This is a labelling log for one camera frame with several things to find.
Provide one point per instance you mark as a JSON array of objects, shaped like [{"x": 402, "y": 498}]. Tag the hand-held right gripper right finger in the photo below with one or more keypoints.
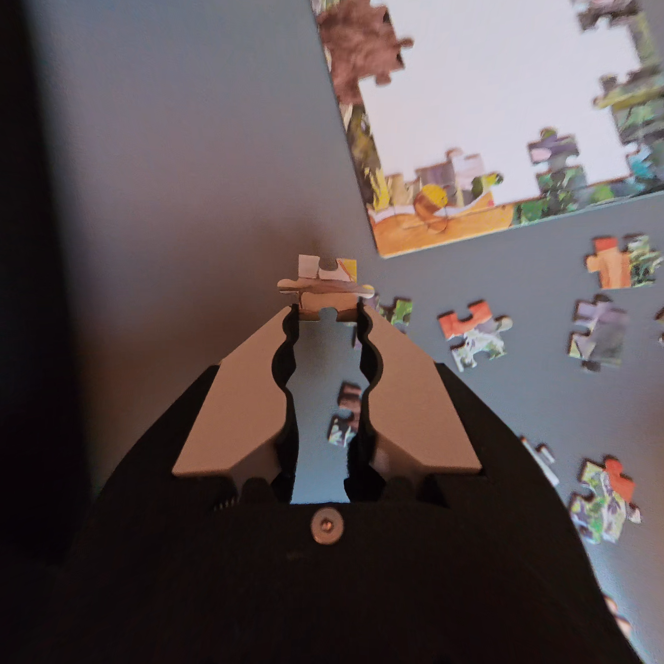
[{"x": 415, "y": 404}]

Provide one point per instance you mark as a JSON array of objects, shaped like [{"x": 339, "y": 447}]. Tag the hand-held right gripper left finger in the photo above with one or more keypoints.
[{"x": 238, "y": 404}]

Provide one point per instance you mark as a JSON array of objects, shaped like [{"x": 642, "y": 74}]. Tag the pale yellow-edged jigsaw piece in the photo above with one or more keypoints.
[{"x": 321, "y": 298}]

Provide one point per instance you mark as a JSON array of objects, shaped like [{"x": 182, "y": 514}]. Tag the partly assembled jigsaw puzzle board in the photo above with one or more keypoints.
[{"x": 493, "y": 78}]

